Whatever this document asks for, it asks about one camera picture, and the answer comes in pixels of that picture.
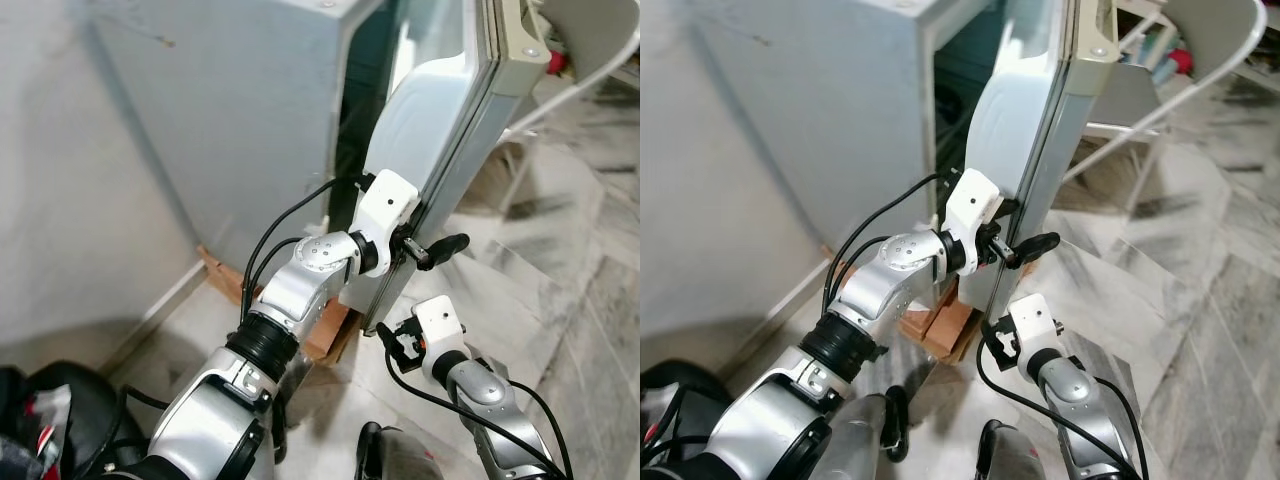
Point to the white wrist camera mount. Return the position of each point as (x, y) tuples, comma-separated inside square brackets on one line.
[(1035, 318), (385, 205), (970, 205), (440, 320)]

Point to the grey fridge body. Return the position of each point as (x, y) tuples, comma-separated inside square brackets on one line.
[(230, 100), (840, 100)]

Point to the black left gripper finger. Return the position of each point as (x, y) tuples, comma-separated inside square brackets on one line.
[(448, 245), (1040, 244)]

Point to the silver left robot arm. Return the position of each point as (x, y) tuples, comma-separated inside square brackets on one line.
[(885, 285), (300, 285)]

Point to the robot right leg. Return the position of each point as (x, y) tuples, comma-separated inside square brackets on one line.
[(1010, 455), (395, 455)]

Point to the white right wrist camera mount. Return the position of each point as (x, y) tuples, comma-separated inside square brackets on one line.
[(440, 320), (1035, 318)]

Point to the small red object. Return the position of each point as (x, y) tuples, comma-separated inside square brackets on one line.
[(1180, 60), (557, 62)]

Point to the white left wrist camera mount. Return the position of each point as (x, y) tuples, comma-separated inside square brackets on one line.
[(385, 205), (970, 205)]

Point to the white shelf rack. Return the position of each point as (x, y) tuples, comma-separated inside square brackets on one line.
[(1145, 40)]

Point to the robot left leg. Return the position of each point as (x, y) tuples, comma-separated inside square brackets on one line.
[(865, 435), (282, 430)]

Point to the robot leg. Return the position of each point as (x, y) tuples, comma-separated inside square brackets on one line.
[(1010, 455), (395, 455), (865, 435), (282, 430)]

